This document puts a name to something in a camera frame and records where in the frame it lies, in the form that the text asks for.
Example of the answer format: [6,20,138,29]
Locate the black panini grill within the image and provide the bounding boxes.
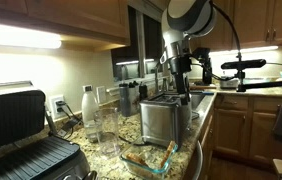
[0,79,99,180]

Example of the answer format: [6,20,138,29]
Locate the square clear glass dish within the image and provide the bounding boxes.
[118,134,179,180]

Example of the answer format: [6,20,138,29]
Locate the wooden lower cabinets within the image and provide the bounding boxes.
[199,94,282,168]

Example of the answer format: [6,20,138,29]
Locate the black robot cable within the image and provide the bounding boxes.
[190,1,243,83]

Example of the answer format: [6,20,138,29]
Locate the toasted bread slice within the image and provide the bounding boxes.
[160,140,177,169]
[125,152,149,167]

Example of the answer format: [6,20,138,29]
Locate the clear plastic water bottle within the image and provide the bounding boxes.
[81,84,101,143]

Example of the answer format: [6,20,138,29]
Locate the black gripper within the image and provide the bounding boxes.
[169,55,193,96]

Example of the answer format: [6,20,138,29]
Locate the tall clear glass cup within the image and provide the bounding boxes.
[93,106,122,158]

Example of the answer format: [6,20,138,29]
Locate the thin under-cabinet light strip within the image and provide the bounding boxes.
[209,45,280,57]

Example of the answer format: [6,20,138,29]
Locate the wooden upper cabinet with handles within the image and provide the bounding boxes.
[210,0,282,51]

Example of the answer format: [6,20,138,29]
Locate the stainless steel toaster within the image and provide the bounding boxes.
[139,92,193,149]

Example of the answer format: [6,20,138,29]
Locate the white wall outlet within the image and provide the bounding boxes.
[48,94,67,121]

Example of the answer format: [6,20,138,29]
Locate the black plug with cord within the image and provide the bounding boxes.
[55,99,84,138]

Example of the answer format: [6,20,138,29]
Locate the black tall grinder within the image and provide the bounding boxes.
[202,68,213,85]

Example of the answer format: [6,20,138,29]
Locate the dark capped bottle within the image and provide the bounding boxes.
[128,80,141,114]

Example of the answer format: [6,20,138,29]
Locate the silver dishwasher handle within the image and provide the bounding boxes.
[190,139,204,180]

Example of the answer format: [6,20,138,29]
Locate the dark kitchen window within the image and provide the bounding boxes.
[110,5,165,82]

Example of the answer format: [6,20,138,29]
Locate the small white countertop appliance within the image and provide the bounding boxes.
[219,75,241,90]

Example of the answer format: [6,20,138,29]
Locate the long under-cabinet light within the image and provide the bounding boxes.
[0,21,63,51]

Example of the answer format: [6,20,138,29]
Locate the black stereo camera bar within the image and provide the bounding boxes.
[220,58,268,71]

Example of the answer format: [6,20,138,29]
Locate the grey sports bottle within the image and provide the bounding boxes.
[118,82,133,118]

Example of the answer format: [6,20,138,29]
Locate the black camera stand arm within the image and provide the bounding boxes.
[235,68,282,93]

